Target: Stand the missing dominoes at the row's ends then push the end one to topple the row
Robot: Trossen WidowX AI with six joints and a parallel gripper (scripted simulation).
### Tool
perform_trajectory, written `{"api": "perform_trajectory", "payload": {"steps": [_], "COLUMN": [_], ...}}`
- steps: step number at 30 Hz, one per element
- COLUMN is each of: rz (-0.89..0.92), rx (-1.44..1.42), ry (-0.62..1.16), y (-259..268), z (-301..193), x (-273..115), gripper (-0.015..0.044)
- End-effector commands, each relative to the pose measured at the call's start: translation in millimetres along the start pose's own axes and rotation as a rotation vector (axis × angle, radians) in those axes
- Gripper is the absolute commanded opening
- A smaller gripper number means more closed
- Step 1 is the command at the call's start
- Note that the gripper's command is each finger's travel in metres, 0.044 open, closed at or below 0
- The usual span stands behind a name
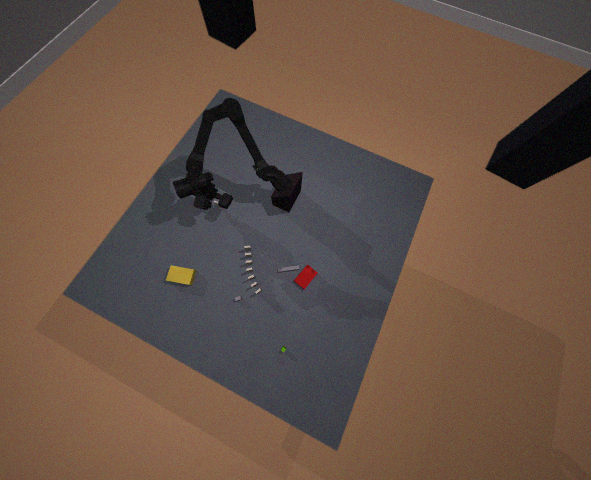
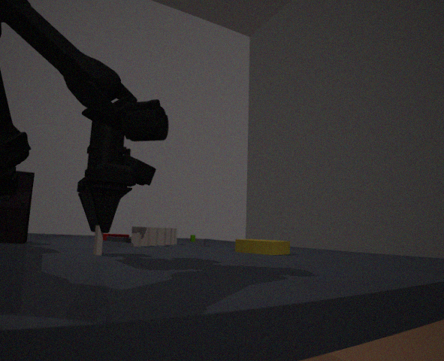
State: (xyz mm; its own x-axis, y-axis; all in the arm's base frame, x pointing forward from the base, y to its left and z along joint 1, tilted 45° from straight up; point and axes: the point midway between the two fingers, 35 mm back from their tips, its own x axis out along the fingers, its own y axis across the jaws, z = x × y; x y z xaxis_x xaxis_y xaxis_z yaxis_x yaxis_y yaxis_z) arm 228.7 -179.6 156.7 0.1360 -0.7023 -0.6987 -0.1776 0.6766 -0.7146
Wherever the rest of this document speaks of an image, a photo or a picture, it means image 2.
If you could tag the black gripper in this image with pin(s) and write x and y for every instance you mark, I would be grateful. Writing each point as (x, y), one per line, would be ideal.
(106, 181)

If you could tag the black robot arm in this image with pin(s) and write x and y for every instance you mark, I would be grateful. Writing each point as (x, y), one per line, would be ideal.
(93, 83)

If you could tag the red rectangular block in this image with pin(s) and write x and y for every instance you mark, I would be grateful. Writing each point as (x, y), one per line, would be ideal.
(114, 235)

